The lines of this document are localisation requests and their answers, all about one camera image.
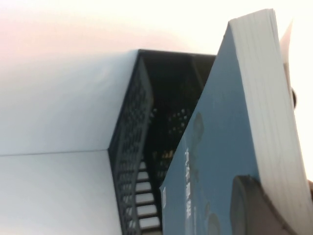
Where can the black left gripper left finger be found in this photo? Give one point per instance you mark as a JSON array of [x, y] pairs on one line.
[[254, 208]]

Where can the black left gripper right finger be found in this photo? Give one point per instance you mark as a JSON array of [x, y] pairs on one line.
[[310, 187]]

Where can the white car suspension book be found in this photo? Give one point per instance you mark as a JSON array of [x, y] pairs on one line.
[[220, 137]]

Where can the black three-slot book stand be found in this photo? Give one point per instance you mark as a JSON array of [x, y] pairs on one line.
[[132, 127]]

